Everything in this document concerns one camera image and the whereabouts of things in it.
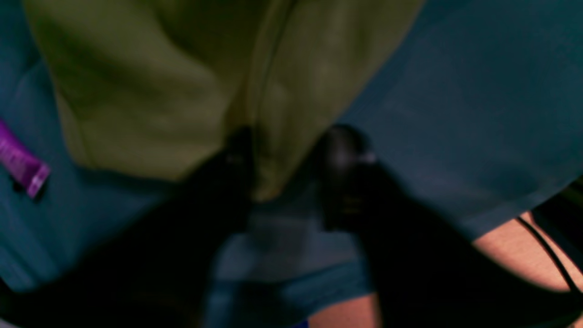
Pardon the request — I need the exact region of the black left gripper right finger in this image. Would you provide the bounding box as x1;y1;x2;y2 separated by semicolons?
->
319;125;582;328

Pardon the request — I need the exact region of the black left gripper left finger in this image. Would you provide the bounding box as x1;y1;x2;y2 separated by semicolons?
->
1;127;256;328

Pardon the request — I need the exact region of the olive green t-shirt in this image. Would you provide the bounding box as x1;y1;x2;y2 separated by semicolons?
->
23;0;424;200

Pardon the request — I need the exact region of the purple tube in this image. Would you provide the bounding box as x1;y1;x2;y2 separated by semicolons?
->
0;121;51;200

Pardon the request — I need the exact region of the blue table cloth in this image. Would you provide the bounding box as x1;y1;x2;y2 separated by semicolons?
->
1;0;582;328

